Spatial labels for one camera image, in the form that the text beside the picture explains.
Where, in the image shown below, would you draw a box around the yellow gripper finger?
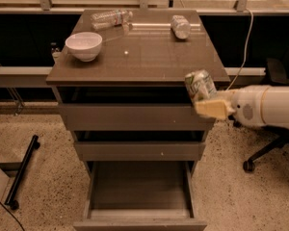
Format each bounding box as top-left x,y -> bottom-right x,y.
195,99 -> 235,119
216,90 -> 236,102

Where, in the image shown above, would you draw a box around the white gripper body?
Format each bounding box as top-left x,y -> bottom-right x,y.
231,85 -> 269,127

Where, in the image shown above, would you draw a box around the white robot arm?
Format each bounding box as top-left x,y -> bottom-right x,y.
195,85 -> 289,130

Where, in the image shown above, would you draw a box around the grey drawer cabinet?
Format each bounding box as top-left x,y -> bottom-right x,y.
45,9 -> 231,231

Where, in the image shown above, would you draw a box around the open bottom drawer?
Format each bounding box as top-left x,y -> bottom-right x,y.
73,161 -> 206,231

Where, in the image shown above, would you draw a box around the middle drawer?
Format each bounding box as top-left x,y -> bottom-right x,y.
74,141 -> 205,161

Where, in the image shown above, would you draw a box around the top drawer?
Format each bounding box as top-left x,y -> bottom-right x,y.
58,104 -> 215,131

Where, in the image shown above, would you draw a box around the black office chair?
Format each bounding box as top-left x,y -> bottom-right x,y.
227,41 -> 289,173

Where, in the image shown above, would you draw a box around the crushed clear plastic bottle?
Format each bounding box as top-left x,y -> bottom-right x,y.
171,15 -> 191,39

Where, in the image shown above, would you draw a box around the clear plastic water bottle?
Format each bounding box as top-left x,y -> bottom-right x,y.
91,10 -> 133,31

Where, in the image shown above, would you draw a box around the white bowl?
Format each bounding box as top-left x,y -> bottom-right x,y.
66,32 -> 103,62

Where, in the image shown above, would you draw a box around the small bottle behind cabinet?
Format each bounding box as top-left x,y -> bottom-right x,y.
51,42 -> 61,63

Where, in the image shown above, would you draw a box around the black bar with wheels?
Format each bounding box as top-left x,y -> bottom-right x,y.
5,135 -> 40,210

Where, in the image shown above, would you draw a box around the white cable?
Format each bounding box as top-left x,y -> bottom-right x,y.
225,8 -> 254,91

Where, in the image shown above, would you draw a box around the black floor cable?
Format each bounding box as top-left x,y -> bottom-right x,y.
0,186 -> 27,231

